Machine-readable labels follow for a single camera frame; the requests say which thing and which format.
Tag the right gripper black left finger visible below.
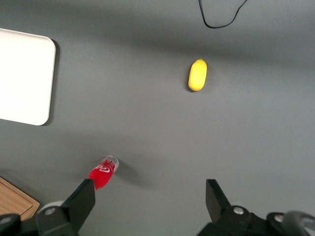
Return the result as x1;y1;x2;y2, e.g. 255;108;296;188
35;178;96;236

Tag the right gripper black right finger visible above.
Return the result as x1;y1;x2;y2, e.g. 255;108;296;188
196;178;266;236

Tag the cream rectangular plastic tray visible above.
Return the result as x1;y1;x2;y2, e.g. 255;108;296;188
0;28;57;126

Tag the red cola bottle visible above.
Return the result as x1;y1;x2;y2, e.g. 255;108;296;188
88;155;120;192

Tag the wooden two-drawer cabinet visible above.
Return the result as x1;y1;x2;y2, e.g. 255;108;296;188
0;176;40;222

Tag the yellow lemon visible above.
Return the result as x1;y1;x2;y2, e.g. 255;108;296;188
188;58;208;92

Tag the thin black loose cable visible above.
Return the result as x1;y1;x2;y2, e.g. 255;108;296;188
198;0;249;29

